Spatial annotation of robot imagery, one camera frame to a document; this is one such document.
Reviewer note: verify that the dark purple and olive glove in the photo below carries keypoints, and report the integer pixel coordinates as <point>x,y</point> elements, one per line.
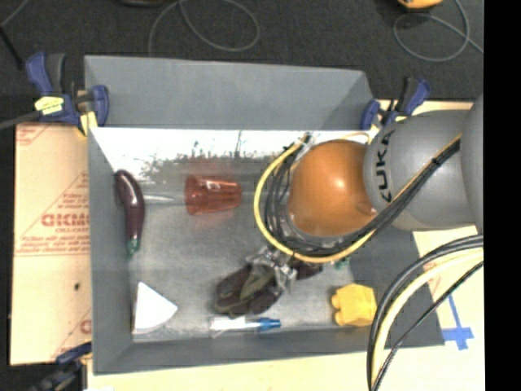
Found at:
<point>236,293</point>

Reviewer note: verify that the white tube with blue cap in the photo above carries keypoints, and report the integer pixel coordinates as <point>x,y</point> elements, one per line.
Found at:
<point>236,324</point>

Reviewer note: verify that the yellow toy block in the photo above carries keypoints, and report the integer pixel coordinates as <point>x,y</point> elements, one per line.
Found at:
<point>356,306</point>

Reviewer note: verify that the clear orange plastic cup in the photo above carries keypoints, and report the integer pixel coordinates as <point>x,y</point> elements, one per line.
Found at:
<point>211,196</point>

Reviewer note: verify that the white wedge block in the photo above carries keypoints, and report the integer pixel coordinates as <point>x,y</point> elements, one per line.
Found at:
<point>150,310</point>

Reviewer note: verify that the purple toy eggplant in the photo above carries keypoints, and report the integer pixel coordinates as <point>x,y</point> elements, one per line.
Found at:
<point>132,206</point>

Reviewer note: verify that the grey metal bin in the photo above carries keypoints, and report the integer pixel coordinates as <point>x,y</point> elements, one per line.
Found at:
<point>211,96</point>

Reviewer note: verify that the brown cardboard board red print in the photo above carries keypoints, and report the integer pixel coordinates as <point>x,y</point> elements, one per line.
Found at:
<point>49,259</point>

